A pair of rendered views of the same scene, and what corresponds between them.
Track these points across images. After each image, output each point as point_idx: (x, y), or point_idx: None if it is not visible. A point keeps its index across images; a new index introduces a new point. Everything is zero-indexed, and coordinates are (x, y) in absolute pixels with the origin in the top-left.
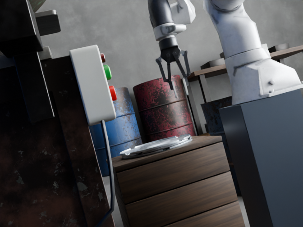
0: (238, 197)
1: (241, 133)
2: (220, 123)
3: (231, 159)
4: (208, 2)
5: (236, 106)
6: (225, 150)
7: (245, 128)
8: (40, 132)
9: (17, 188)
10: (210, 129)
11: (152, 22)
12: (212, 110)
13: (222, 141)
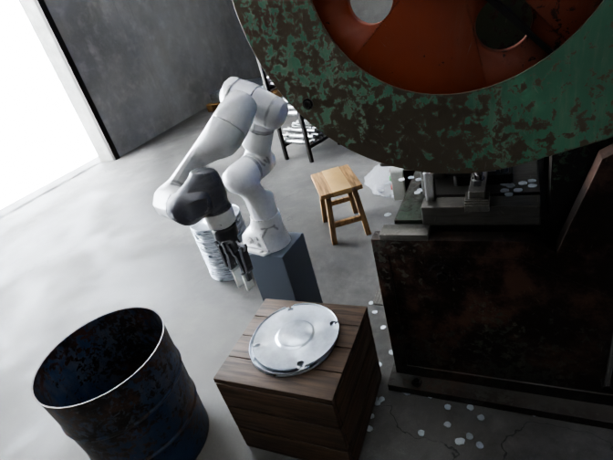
0: (211, 433)
1: (303, 253)
2: (173, 362)
3: (293, 290)
4: (259, 174)
5: (299, 236)
6: (185, 394)
7: (306, 245)
8: None
9: None
10: (162, 392)
11: (223, 201)
12: (163, 354)
13: (181, 385)
